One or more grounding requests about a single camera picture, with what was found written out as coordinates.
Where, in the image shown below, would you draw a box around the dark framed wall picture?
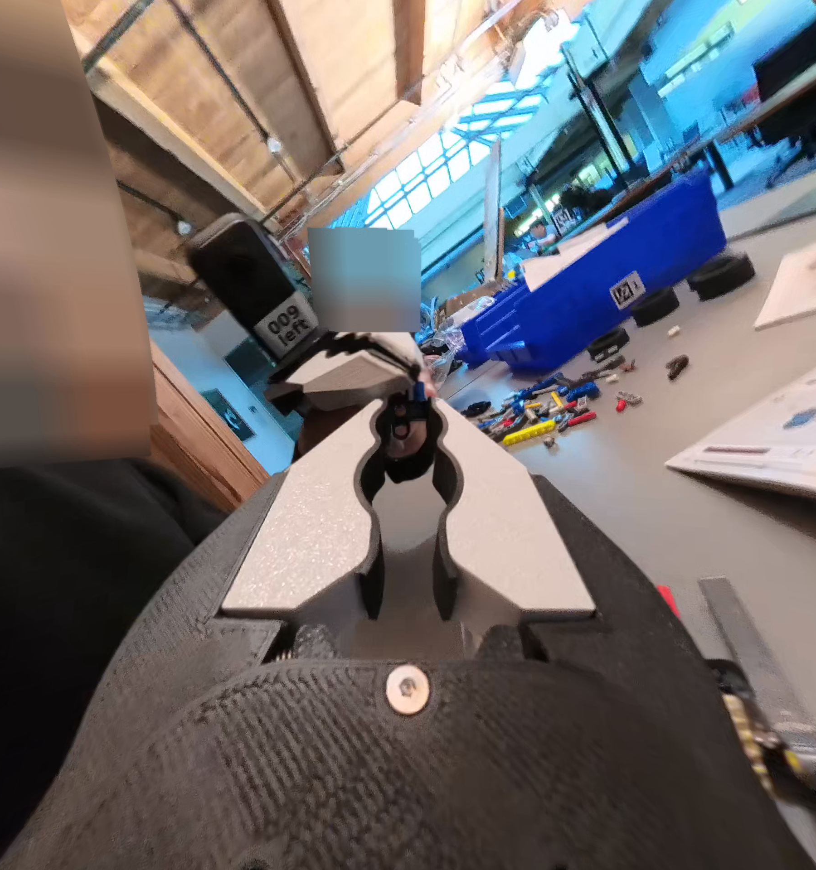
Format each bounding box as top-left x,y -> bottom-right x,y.
199,387 -> 257,441

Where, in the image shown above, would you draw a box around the black rectangular toy block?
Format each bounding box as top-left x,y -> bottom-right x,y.
587,328 -> 631,363

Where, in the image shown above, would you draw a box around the grey bent lego liftarm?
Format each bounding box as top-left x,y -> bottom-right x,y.
697,576 -> 805,725

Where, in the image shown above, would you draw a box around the black lego connector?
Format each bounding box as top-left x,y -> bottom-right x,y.
379,397 -> 431,444

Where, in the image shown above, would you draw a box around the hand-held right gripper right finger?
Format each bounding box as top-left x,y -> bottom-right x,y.
432,400 -> 597,624

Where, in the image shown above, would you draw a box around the yellow lego beam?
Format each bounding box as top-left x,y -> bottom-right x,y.
502,419 -> 559,448

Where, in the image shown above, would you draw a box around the nested blue plastic bins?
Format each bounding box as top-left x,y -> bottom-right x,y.
459,166 -> 729,373

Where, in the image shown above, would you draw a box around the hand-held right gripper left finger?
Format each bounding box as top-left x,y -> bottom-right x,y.
219,398 -> 389,623

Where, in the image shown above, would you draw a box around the partly built lego assembly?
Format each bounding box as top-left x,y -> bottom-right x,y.
707,658 -> 816,796

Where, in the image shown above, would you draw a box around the thin white booklet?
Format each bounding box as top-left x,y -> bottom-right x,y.
753,231 -> 816,332

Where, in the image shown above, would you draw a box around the black rubber lego tire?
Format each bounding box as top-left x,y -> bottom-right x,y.
687,250 -> 757,302
630,287 -> 681,329

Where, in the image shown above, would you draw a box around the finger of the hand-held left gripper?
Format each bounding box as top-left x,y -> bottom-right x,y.
265,355 -> 412,413
362,336 -> 439,401

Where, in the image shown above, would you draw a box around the clear plastic bag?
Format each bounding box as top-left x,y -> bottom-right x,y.
418,325 -> 465,382

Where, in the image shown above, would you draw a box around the person's left hand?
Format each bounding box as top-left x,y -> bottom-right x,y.
384,427 -> 432,470

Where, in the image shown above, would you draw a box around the pile of loose lego pieces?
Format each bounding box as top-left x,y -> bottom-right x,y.
461,370 -> 643,451

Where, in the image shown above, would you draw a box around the open lego instruction booklet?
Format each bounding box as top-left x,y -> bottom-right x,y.
665,353 -> 816,505

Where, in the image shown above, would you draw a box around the upright wooden sign board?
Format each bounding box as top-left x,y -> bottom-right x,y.
481,138 -> 505,285

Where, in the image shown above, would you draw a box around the white paper sheet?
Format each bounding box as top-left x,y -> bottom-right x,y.
520,217 -> 631,295

